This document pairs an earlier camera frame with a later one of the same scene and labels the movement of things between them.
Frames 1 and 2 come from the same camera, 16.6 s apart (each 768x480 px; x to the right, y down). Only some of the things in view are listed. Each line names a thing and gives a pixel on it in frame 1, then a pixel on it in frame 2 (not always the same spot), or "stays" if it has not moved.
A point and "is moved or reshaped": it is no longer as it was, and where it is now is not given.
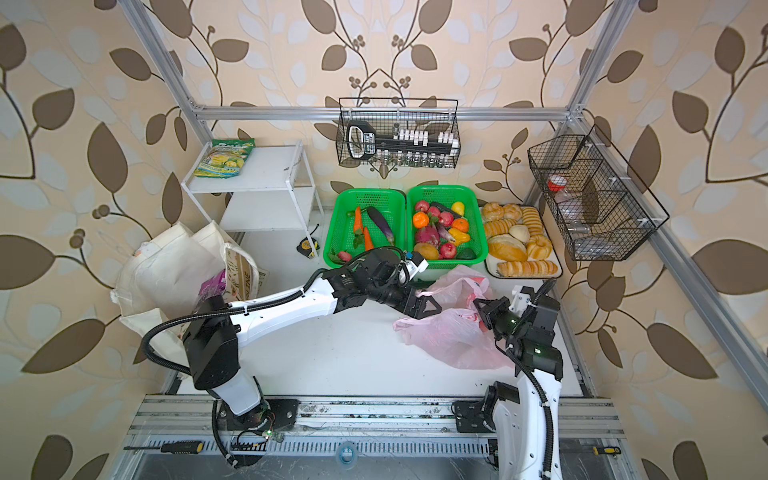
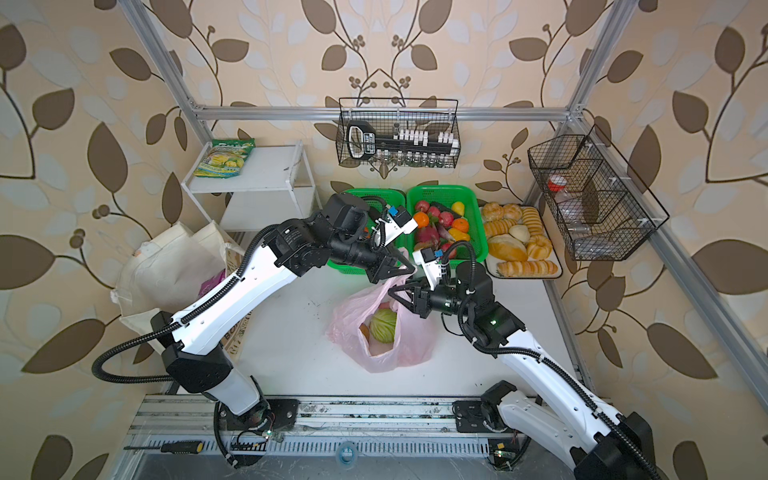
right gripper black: x=498 y=305 -> x=421 y=298
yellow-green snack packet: x=226 y=158 stays
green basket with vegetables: x=364 y=219 stays
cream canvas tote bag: x=170 y=275 stays
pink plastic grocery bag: x=457 y=332 is moved or reshaped
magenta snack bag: x=215 y=286 stays
